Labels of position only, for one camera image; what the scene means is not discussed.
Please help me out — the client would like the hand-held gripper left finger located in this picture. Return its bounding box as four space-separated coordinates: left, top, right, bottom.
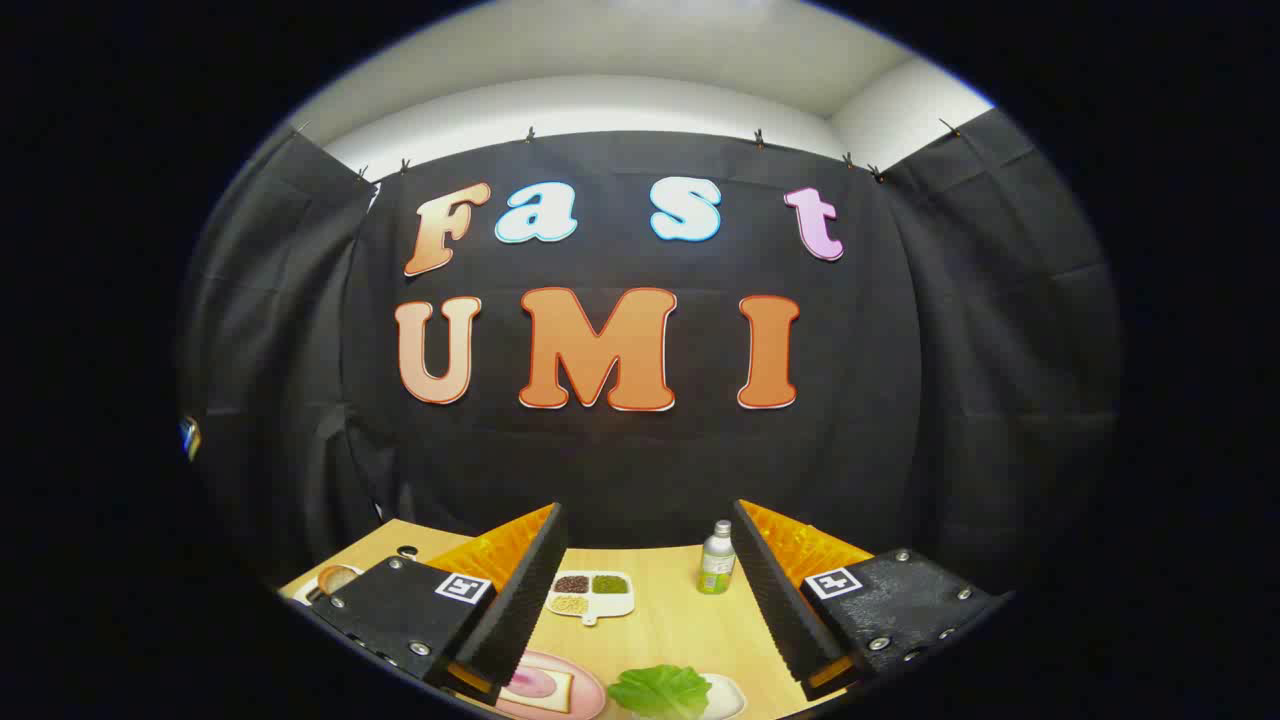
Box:
308 502 569 706

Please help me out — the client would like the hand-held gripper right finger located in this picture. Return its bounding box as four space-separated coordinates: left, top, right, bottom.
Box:
732 499 1009 703

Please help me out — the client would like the green lettuce leaf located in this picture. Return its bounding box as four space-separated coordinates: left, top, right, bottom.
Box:
607 664 713 720

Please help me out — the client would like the silver green bottle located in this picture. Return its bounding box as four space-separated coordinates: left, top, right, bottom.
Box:
698 520 738 596

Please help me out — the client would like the white divided dish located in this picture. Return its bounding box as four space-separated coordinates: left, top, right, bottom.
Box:
546 570 636 627

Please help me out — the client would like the pink round plate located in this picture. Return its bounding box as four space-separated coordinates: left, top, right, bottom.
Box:
495 650 608 720

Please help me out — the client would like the white bread slice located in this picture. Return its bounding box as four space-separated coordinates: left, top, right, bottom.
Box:
503 668 573 714

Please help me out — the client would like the white square plate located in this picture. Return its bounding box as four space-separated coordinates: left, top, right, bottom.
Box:
630 673 748 720

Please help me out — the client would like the white toaster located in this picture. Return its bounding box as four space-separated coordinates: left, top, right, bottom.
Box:
290 566 346 607

